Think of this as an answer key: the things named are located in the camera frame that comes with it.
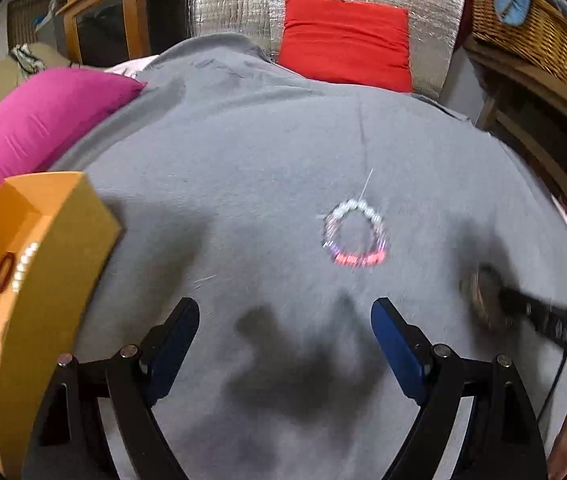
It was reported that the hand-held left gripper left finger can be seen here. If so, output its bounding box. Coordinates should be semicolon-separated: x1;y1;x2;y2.
22;297;200;480

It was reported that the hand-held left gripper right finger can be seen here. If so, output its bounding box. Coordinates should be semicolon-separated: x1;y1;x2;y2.
370;297;549;480

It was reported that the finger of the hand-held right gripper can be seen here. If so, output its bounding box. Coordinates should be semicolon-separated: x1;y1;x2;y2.
497;285;567;377

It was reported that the brown bracelet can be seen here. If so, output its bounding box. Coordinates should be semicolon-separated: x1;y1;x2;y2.
462;266;510;332

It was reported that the white purple red beaded bracelet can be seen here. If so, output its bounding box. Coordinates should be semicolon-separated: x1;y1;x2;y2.
322;199;390;268

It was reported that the orange cardboard box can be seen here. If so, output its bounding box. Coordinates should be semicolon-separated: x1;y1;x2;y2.
0;171;124;476

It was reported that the white pearl bracelet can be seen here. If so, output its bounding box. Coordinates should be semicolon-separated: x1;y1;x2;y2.
10;241;40;292

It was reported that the wooden shelf unit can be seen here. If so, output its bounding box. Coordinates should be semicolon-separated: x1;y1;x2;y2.
462;35;567;246

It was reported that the grey blanket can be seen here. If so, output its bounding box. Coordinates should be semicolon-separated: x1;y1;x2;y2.
24;34;567;480

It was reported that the pink pillow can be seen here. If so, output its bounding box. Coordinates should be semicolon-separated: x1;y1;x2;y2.
0;66;147;246

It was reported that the wicker basket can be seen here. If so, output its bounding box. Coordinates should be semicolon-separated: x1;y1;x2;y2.
469;0;567;97

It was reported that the red cushion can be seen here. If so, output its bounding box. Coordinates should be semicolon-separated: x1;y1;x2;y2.
278;0;413;93

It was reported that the black and white striped cloth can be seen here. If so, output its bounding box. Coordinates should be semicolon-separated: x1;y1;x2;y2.
10;44;45;75

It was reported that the wooden cabinet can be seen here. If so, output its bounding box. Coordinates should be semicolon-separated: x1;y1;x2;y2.
56;0;187;68

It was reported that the silver quilted insulation mat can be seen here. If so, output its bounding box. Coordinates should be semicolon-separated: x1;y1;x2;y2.
186;0;470;102

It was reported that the woven wicker panel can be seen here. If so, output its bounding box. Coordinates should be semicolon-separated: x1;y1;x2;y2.
6;0;67;52

